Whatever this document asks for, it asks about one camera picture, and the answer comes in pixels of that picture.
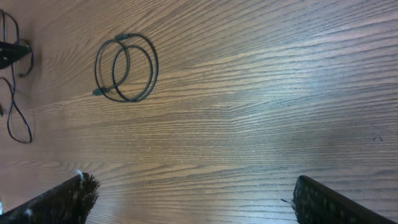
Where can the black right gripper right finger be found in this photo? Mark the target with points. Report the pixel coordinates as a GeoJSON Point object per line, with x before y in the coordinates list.
{"type": "Point", "coordinates": [315, 203]}

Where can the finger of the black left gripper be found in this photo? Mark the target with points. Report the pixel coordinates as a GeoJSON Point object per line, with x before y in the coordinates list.
{"type": "Point", "coordinates": [11, 53]}

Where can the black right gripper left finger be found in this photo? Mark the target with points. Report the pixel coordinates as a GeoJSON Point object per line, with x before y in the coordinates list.
{"type": "Point", "coordinates": [70, 203]}

